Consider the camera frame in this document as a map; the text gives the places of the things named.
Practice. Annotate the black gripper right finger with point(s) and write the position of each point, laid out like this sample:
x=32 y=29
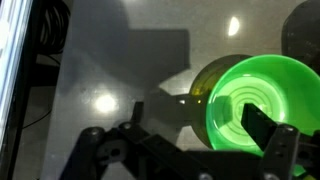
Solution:
x=280 y=146

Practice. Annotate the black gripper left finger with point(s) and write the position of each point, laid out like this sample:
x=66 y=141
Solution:
x=133 y=153

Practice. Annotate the green plastic bowl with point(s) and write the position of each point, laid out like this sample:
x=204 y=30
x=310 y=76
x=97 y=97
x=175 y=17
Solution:
x=266 y=83

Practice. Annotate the dark speckled round object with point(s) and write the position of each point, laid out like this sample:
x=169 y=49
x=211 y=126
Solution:
x=303 y=33

